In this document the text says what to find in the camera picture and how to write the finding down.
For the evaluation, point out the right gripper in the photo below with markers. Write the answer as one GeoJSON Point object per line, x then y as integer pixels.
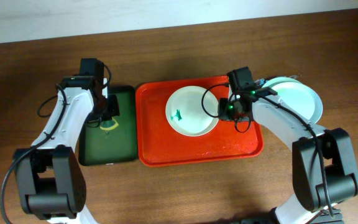
{"type": "Point", "coordinates": [225, 110]}

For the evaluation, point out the pale blue plate top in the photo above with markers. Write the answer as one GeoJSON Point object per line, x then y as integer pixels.
{"type": "Point", "coordinates": [301, 98]}

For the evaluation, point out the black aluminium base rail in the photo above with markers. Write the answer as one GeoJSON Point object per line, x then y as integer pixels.
{"type": "Point", "coordinates": [319, 218]}

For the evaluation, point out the pale green plate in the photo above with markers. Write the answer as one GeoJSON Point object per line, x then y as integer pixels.
{"type": "Point", "coordinates": [278, 80]}

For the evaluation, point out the white plate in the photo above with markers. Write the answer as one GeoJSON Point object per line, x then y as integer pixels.
{"type": "Point", "coordinates": [185, 114]}

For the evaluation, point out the dark green rectangular tray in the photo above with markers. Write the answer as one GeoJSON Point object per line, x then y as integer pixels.
{"type": "Point", "coordinates": [100, 147]}

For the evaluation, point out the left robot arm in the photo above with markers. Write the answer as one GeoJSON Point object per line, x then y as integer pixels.
{"type": "Point", "coordinates": [49, 180]}

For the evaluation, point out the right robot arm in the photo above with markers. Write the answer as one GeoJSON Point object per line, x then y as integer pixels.
{"type": "Point", "coordinates": [324, 167]}

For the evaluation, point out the yellow green scrub sponge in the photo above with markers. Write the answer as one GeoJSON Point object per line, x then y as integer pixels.
{"type": "Point", "coordinates": [108, 125]}

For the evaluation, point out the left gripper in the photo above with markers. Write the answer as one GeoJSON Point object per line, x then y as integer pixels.
{"type": "Point", "coordinates": [112, 110]}

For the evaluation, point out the red plastic tray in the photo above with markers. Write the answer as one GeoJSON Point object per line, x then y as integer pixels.
{"type": "Point", "coordinates": [160, 145]}

